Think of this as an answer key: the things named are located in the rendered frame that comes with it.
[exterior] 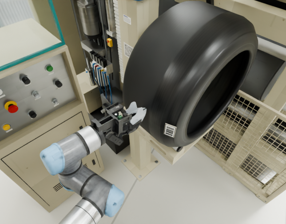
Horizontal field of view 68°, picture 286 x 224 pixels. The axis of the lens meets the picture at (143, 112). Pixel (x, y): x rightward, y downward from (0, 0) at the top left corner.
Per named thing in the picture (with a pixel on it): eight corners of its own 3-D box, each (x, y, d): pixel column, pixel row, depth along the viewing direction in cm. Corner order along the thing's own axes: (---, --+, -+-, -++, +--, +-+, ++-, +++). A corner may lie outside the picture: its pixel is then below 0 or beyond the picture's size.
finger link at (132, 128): (144, 122, 71) (124, 134, 66) (144, 125, 72) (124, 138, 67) (135, 114, 73) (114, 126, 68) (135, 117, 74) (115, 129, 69)
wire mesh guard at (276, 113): (171, 125, 189) (182, 59, 136) (172, 124, 190) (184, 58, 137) (268, 201, 146) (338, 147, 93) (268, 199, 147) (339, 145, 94)
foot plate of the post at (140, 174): (120, 161, 199) (120, 160, 197) (141, 144, 211) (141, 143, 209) (139, 181, 186) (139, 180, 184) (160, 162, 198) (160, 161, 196)
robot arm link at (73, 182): (82, 204, 64) (77, 186, 56) (56, 184, 68) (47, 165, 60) (99, 184, 69) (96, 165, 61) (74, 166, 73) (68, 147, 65)
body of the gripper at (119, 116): (134, 113, 64) (101, 132, 58) (133, 131, 70) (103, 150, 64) (118, 100, 68) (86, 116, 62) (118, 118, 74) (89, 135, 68)
